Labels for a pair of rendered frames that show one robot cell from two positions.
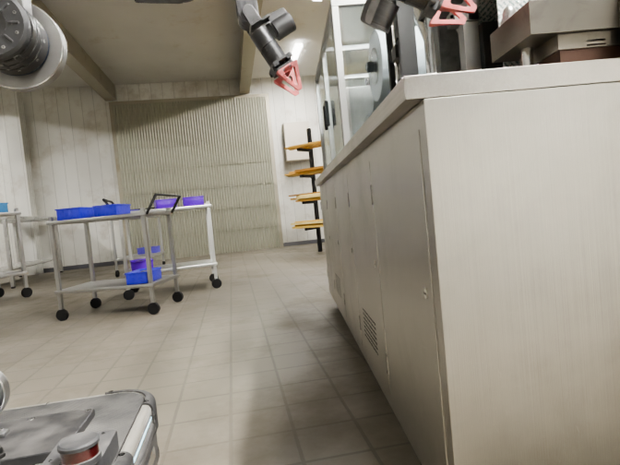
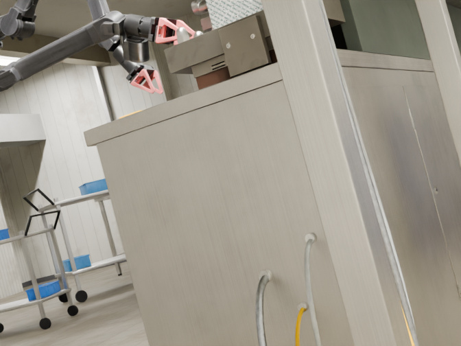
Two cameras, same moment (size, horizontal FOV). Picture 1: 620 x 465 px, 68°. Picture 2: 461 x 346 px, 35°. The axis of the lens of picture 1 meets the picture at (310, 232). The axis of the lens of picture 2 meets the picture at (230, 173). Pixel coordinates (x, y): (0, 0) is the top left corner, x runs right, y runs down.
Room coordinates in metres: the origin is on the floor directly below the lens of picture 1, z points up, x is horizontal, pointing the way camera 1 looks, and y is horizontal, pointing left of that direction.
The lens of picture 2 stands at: (-0.59, -1.42, 0.66)
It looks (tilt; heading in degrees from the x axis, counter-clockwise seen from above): 1 degrees up; 32
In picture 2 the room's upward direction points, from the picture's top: 15 degrees counter-clockwise
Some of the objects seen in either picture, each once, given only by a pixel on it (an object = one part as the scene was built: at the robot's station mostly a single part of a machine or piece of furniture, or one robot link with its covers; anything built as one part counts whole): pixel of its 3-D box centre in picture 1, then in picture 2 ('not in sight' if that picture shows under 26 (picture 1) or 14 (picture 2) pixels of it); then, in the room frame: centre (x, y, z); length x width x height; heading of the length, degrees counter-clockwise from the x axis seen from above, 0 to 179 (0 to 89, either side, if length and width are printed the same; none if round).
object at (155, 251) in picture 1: (139, 239); not in sight; (7.25, 2.67, 0.50); 1.08 x 0.62 x 1.01; 11
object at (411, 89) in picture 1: (406, 158); (368, 95); (2.05, -0.45, 0.88); 2.52 x 0.66 x 0.04; 3
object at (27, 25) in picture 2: not in sight; (16, 27); (1.30, 0.47, 1.43); 0.10 x 0.05 x 0.09; 99
